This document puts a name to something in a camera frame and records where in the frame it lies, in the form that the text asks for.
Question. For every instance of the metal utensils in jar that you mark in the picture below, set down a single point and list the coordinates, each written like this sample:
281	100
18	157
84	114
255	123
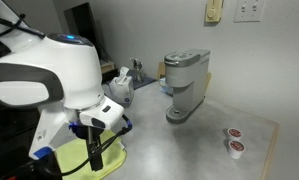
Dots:
135	62

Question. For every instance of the light blue package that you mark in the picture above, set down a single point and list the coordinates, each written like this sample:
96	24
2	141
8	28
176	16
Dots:
164	86

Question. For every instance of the grey pod coffee maker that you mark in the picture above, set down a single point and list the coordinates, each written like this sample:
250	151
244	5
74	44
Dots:
185	80

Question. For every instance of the small wooden crate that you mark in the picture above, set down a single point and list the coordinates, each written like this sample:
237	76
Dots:
108	66

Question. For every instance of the white coffee pod red lid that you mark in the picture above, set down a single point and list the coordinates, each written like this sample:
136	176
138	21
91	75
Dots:
235	133
236	149

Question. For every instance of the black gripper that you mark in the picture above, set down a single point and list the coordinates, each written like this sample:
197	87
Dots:
87	133

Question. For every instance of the beige wall thermostat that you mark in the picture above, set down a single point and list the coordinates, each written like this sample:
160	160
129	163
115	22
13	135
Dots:
213	11

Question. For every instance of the clear glass jar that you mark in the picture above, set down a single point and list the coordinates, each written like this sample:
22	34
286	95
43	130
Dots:
138	76

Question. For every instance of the black flat monitor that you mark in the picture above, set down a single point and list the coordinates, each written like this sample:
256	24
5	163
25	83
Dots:
82	20

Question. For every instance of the yellow microfiber towel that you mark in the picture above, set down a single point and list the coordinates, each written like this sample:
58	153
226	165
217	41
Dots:
72	156

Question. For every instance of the grey tissue box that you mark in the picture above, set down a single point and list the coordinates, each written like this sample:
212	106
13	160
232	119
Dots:
124	90

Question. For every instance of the white light switch plate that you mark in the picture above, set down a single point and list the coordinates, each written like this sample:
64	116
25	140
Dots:
249	10

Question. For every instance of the dark blue cloth mat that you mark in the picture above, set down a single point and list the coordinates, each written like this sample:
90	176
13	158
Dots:
145	82

